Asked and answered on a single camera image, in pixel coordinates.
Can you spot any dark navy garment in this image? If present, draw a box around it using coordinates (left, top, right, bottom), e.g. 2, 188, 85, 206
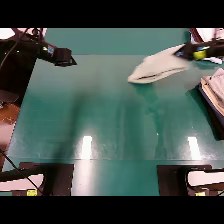
198, 83, 224, 141

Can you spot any lavender garment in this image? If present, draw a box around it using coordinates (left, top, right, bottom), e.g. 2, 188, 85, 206
202, 55, 224, 66

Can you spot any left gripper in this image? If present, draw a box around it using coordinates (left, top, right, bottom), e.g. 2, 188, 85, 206
52, 47, 78, 68

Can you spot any white garment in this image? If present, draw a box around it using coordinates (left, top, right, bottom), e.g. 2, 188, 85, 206
195, 27, 224, 43

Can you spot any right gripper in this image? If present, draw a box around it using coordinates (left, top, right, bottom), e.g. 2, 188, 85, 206
175, 41, 210, 62

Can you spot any pale pink garment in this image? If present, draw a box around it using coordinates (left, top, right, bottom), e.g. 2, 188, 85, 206
199, 67, 224, 118

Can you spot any white shirt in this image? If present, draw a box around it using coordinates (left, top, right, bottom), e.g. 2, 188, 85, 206
127, 43, 191, 85

